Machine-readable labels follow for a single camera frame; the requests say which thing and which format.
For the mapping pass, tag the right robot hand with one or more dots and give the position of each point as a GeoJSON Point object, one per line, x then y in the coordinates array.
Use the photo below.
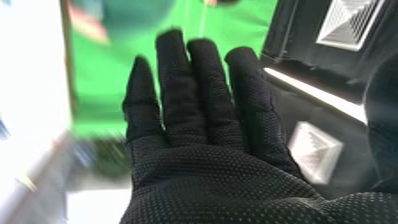
{"type": "Point", "coordinates": [207, 180]}

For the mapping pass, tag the white ceiling vent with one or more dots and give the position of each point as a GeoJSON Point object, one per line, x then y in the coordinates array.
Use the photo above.
{"type": "Point", "coordinates": [351, 23]}
{"type": "Point", "coordinates": [317, 151]}

